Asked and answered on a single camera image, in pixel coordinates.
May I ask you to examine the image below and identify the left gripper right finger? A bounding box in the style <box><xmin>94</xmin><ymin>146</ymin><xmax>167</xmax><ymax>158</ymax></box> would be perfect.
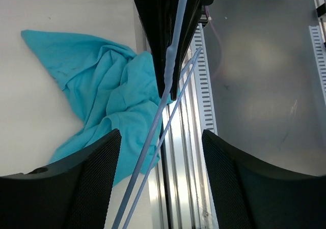
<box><xmin>202</xmin><ymin>130</ymin><xmax>325</xmax><ymax>228</ymax></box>

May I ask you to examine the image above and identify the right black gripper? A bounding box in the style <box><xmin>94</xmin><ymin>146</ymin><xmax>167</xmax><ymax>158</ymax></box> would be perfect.
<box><xmin>133</xmin><ymin>0</ymin><xmax>214</xmax><ymax>100</ymax></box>

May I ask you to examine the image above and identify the light blue wire hanger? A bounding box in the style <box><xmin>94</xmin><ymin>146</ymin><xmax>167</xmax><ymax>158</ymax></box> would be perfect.
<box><xmin>112</xmin><ymin>0</ymin><xmax>191</xmax><ymax>228</ymax></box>

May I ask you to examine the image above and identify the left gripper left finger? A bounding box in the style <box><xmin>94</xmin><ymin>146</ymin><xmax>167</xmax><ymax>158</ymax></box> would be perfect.
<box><xmin>1</xmin><ymin>129</ymin><xmax>121</xmax><ymax>228</ymax></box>

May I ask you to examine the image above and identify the white slotted cable duct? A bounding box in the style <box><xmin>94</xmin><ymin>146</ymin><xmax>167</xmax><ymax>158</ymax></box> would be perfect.
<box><xmin>191</xmin><ymin>23</ymin><xmax>218</xmax><ymax>134</ymax></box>

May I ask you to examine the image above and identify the aluminium mounting rail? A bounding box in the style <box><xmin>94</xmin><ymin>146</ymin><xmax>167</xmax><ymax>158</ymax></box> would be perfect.
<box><xmin>148</xmin><ymin>67</ymin><xmax>218</xmax><ymax>228</ymax></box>

